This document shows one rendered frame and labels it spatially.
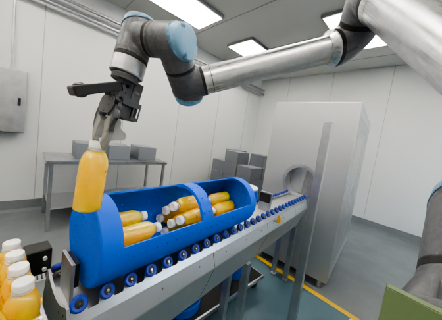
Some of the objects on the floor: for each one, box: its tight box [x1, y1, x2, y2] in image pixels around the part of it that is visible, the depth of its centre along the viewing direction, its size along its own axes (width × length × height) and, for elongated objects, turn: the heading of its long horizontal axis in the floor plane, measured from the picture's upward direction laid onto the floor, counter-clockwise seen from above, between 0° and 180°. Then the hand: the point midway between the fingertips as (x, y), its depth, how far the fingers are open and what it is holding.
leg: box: [233, 261, 252, 320], centre depth 147 cm, size 6×6×63 cm
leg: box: [217, 274, 232, 320], centre depth 155 cm, size 6×6×63 cm
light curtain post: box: [287, 122, 333, 320], centre depth 160 cm, size 6×6×170 cm
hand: (97, 143), depth 55 cm, fingers closed on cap, 4 cm apart
